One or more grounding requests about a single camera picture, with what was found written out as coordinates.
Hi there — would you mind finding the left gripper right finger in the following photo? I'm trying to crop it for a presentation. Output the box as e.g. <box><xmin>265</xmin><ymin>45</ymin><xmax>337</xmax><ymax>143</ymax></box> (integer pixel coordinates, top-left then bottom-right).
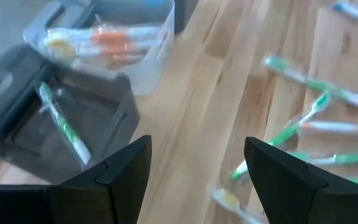
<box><xmin>244</xmin><ymin>136</ymin><xmax>358</xmax><ymax>224</ymax></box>

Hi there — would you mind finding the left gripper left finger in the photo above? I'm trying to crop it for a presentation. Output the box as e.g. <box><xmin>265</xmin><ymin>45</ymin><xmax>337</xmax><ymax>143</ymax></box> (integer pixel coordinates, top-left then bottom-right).
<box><xmin>50</xmin><ymin>134</ymin><xmax>153</xmax><ymax>224</ymax></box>

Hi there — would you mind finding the orange toothbrush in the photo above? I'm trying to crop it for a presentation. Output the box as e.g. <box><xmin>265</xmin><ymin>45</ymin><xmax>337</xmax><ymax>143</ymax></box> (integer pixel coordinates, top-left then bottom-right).
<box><xmin>45</xmin><ymin>39</ymin><xmax>157</xmax><ymax>60</ymax></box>
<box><xmin>211</xmin><ymin>188</ymin><xmax>265</xmax><ymax>224</ymax></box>
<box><xmin>44</xmin><ymin>26</ymin><xmax>163</xmax><ymax>44</ymax></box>
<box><xmin>299</xmin><ymin>120</ymin><xmax>358</xmax><ymax>137</ymax></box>

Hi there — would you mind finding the blue toothbrush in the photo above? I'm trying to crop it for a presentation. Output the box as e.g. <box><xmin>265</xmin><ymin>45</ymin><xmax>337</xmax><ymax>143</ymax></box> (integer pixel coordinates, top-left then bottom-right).
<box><xmin>333</xmin><ymin>1</ymin><xmax>358</xmax><ymax>29</ymax></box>

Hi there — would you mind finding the dark grey plastic bin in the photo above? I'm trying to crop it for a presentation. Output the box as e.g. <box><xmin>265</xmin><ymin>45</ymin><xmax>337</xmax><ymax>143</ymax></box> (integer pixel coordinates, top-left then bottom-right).
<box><xmin>0</xmin><ymin>43</ymin><xmax>141</xmax><ymax>185</ymax></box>

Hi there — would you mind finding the clear plastic bin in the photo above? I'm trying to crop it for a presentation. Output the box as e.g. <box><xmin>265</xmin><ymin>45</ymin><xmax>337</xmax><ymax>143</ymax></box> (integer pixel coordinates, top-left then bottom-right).
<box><xmin>23</xmin><ymin>0</ymin><xmax>176</xmax><ymax>96</ymax></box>
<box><xmin>31</xmin><ymin>0</ymin><xmax>200</xmax><ymax>34</ymax></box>

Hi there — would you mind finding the right clear plastic bin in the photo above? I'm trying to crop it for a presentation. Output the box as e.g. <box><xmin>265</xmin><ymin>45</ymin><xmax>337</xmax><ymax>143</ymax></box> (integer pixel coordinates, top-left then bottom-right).
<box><xmin>31</xmin><ymin>0</ymin><xmax>200</xmax><ymax>34</ymax></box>

